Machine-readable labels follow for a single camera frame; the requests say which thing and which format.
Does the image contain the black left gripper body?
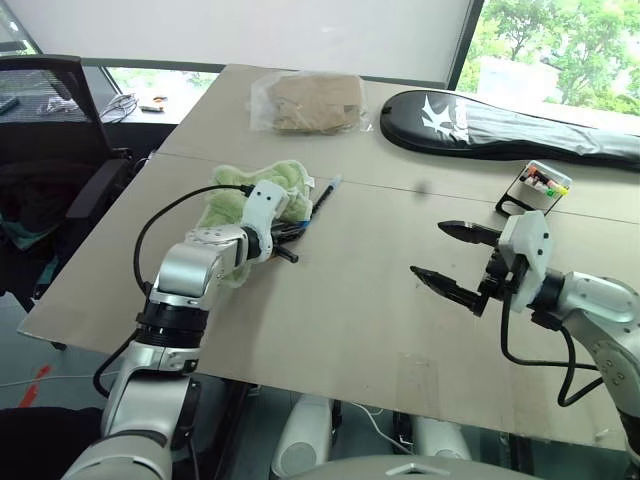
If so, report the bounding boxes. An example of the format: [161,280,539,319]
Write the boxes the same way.
[269,222,294,251]

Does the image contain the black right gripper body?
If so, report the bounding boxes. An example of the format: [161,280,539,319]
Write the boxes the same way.
[477,245,527,304]

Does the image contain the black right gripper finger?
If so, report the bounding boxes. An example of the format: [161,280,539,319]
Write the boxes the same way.
[410,266,490,318]
[437,219,503,248]

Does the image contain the black pen with clear cap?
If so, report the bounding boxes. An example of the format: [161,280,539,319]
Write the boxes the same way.
[298,173,345,232]

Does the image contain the green fluffy plush pen holder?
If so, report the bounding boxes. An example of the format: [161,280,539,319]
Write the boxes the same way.
[199,158,316,291]

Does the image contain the black metal stand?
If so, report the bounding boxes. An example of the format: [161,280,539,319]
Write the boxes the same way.
[494,172,561,217]

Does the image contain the clear box of coloured items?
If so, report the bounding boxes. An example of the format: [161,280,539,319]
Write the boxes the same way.
[517,159,573,199]

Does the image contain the black racket bag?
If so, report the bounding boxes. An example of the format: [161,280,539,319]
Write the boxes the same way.
[378,88,640,174]

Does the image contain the clear plastic bag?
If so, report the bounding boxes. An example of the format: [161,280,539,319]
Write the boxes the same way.
[248,72,375,136]

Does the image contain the white rounded robot leg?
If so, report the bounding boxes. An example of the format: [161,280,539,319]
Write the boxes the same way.
[269,397,335,479]
[412,414,472,462]

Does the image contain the grey robot torso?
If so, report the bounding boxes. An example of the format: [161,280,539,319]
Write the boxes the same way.
[304,452,546,480]

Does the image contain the black mesh office chair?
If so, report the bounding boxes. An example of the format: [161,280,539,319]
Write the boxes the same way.
[0,54,134,314]

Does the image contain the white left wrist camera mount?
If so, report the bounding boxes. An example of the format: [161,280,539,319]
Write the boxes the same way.
[239,180,290,264]

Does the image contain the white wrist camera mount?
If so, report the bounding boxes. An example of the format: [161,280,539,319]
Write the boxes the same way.
[497,209,551,314]
[239,180,290,264]

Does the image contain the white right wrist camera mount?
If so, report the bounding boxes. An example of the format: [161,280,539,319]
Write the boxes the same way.
[497,209,551,314]

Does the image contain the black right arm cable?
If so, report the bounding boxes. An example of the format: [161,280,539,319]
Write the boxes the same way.
[499,292,606,407]

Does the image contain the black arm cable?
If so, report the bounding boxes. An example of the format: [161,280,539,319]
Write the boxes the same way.
[92,184,259,399]
[499,292,606,407]

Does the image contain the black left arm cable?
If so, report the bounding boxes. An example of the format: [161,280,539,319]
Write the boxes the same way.
[92,184,259,399]

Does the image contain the thin white cable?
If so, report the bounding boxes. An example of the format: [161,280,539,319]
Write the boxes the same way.
[358,402,417,455]

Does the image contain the bundle of thin cables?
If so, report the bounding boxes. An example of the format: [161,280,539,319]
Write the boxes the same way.
[97,92,139,122]

